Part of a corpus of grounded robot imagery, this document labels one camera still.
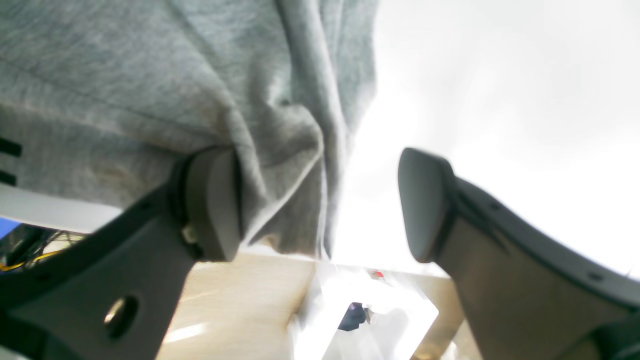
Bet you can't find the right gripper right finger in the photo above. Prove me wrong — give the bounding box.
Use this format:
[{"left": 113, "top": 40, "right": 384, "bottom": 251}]
[{"left": 398, "top": 148, "right": 640, "bottom": 360}]

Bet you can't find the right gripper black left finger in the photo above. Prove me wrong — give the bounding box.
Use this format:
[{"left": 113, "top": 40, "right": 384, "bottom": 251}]
[{"left": 0, "top": 147, "right": 242, "bottom": 360}]

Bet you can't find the grey T-shirt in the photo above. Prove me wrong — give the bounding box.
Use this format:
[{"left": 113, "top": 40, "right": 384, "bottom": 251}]
[{"left": 0, "top": 0, "right": 378, "bottom": 259}]

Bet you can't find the clear plastic bag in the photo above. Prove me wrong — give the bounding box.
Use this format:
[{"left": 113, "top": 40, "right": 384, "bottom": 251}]
[{"left": 288, "top": 262, "right": 439, "bottom": 360}]

